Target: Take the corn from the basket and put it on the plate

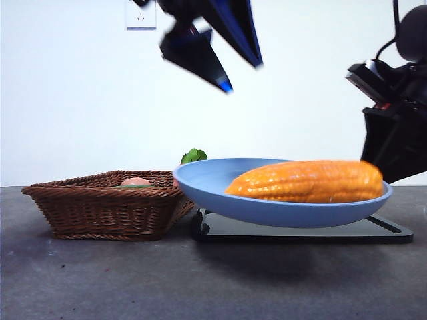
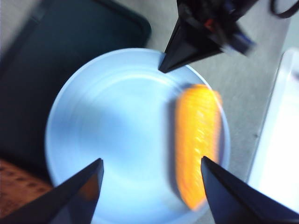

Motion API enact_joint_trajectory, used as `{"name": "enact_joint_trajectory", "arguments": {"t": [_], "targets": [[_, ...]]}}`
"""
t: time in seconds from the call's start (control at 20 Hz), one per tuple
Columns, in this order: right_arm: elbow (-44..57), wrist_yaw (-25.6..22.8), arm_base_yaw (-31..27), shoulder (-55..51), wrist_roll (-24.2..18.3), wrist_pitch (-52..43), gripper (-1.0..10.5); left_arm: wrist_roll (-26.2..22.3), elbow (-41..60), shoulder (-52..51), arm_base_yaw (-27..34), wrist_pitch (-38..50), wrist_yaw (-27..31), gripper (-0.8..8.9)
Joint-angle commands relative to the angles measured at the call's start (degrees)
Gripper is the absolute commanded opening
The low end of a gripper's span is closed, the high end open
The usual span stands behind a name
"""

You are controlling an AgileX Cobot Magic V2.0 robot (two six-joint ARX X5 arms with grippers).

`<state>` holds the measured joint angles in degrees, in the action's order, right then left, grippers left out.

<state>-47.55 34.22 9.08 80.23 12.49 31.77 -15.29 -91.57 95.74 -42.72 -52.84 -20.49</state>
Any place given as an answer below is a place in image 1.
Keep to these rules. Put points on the blue round plate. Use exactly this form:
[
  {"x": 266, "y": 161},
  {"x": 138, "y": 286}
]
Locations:
[{"x": 207, "y": 186}]

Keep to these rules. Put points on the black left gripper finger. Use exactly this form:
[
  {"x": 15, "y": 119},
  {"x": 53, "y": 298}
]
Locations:
[
  {"x": 193, "y": 56},
  {"x": 238, "y": 30}
]

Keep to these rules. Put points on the black flat tray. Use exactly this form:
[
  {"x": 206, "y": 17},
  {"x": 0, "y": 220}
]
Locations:
[{"x": 300, "y": 235}]

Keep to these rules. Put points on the yellow corn cob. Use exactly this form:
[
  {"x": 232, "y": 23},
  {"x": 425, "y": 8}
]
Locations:
[{"x": 307, "y": 183}]

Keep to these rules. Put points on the pale grey camera box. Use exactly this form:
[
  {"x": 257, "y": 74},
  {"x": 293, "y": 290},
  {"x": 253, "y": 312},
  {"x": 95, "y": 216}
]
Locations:
[{"x": 365, "y": 78}]

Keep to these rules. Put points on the brown woven wicker basket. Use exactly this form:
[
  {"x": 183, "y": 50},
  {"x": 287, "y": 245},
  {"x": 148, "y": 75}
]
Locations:
[{"x": 100, "y": 213}]

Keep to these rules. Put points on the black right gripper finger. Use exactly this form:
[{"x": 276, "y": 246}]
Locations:
[{"x": 397, "y": 146}]

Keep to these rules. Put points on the white wall socket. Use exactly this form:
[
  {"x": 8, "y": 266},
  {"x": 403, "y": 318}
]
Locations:
[{"x": 141, "y": 18}]

